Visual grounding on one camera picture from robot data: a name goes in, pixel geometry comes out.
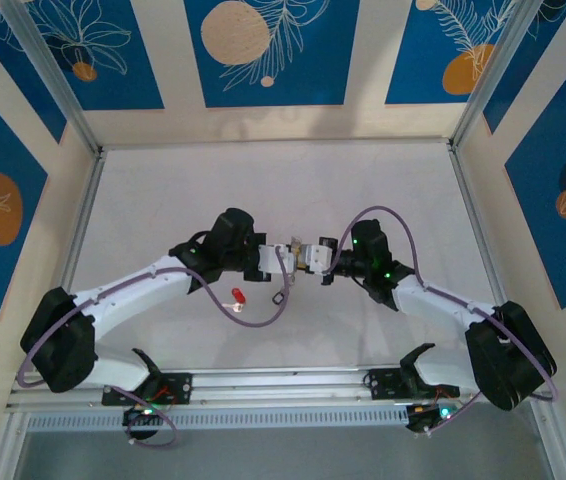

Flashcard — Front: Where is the right control board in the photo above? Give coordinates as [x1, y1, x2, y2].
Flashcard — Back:
[405, 402, 459, 434]

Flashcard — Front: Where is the control board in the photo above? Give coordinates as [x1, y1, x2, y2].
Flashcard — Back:
[121, 403, 164, 441]
[405, 402, 459, 434]

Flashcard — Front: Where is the left control board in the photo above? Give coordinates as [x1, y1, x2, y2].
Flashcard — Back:
[121, 403, 164, 441]

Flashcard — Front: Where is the aluminium table side rail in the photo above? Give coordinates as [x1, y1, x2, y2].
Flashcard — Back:
[55, 149, 109, 301]
[448, 142, 509, 306]

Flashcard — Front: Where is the aluminium table back rail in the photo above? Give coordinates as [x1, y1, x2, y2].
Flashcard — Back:
[97, 138, 457, 151]

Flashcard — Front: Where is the aluminium front rail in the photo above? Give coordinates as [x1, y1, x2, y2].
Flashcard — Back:
[5, 360, 557, 412]

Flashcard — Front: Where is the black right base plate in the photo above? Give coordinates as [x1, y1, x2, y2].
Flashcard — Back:
[365, 368, 462, 401]

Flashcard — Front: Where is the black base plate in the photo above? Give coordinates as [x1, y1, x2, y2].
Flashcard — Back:
[101, 372, 193, 406]
[365, 368, 462, 401]

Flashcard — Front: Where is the grey slotted cable duct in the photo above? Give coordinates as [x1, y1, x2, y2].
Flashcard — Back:
[25, 404, 464, 434]

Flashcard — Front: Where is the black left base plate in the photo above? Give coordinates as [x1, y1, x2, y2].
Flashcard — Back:
[101, 372, 193, 406]

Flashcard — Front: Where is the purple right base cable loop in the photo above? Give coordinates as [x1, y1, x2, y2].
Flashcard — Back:
[427, 389, 484, 437]

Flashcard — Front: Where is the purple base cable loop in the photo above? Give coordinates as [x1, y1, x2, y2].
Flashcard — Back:
[107, 384, 180, 449]
[427, 389, 484, 437]

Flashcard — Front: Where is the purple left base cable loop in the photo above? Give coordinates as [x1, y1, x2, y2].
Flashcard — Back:
[107, 384, 180, 449]

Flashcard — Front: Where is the aluminium frame post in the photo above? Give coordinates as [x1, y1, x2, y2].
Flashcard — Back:
[448, 0, 548, 150]
[0, 0, 103, 157]

